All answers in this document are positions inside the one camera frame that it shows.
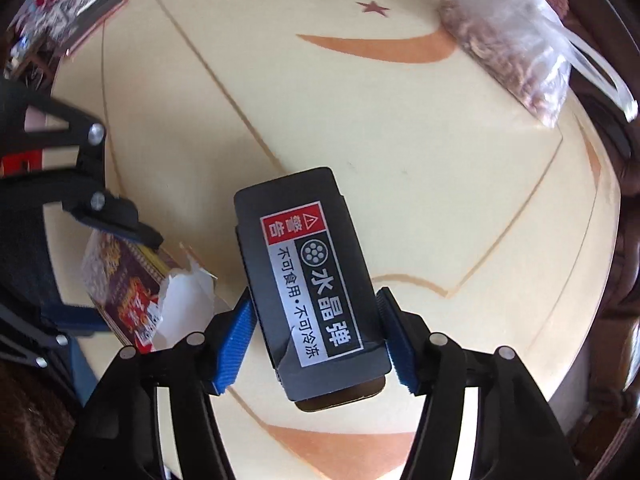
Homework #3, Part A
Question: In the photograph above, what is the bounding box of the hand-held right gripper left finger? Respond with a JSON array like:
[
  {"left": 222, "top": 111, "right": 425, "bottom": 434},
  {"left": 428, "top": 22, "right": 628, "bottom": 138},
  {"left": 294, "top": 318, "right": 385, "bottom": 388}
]
[{"left": 60, "top": 287, "right": 258, "bottom": 480}]

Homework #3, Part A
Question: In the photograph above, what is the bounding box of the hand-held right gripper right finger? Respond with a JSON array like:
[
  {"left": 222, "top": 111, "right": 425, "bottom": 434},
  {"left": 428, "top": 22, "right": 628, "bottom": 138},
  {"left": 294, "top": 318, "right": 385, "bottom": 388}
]
[{"left": 375, "top": 287, "right": 576, "bottom": 480}]

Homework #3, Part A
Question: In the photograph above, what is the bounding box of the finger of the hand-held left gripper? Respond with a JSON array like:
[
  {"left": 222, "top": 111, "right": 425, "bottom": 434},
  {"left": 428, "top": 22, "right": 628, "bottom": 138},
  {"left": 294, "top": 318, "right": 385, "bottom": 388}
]
[
  {"left": 0, "top": 300, "right": 111, "bottom": 401},
  {"left": 0, "top": 80, "right": 165, "bottom": 250}
]

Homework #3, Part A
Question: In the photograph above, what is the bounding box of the torn patterned cigarette box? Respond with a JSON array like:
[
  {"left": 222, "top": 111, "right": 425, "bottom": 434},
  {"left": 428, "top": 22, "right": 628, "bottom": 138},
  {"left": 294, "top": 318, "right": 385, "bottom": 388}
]
[{"left": 80, "top": 232, "right": 218, "bottom": 356}]

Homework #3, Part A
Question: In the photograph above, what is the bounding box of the black cardboard box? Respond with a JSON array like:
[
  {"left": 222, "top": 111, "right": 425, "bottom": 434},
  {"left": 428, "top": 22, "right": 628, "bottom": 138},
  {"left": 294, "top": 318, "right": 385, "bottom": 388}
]
[{"left": 233, "top": 166, "right": 392, "bottom": 413}]

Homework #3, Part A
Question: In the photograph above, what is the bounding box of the person's brown sweater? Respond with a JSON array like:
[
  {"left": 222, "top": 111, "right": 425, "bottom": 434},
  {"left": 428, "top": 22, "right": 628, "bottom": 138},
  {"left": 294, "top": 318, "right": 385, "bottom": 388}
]
[{"left": 0, "top": 360, "right": 86, "bottom": 480}]

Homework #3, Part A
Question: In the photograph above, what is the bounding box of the dark tablet with pink edge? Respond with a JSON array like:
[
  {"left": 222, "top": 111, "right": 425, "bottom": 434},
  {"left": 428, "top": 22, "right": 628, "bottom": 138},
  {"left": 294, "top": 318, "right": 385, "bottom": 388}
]
[{"left": 62, "top": 0, "right": 130, "bottom": 57}]

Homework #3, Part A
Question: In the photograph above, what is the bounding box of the plastic bag of peanuts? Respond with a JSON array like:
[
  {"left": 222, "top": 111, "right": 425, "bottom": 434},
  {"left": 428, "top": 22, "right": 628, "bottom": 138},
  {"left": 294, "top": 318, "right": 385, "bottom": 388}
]
[{"left": 437, "top": 0, "right": 640, "bottom": 128}]

